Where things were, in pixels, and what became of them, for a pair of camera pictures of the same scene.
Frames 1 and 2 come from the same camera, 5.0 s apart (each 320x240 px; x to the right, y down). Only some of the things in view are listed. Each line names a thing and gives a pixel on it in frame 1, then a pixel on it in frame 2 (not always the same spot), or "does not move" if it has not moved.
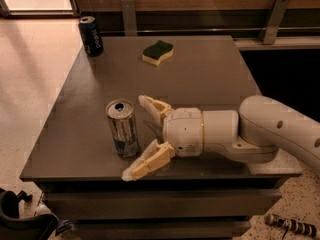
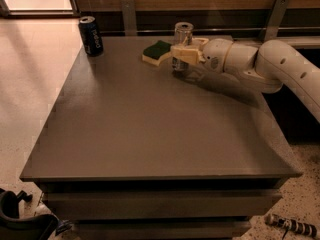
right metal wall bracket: x=274 y=19 does not move
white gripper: x=184 y=131 -> x=215 y=54
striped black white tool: x=304 y=228 does not move
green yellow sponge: x=157 y=52 does not move
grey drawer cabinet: x=193 y=197 does not move
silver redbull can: x=121 y=114 -> x=183 y=35
